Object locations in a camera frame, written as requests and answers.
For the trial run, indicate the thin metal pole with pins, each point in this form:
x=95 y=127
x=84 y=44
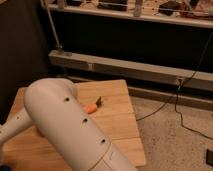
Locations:
x=58 y=45

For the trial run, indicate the grey metal beam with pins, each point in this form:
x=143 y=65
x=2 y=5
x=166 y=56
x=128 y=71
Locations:
x=135 y=70

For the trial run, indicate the orange toy carrot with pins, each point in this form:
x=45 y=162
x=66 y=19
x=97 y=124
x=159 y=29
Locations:
x=93 y=107

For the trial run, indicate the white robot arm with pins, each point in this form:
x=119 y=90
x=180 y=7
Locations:
x=50 y=104

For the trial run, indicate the upper metal shelf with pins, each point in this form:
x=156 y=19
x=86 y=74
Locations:
x=133 y=12

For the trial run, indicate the black box on floor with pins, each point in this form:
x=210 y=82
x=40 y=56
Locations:
x=209 y=157

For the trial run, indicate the black device on shelf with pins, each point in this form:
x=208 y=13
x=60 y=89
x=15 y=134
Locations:
x=169 y=7

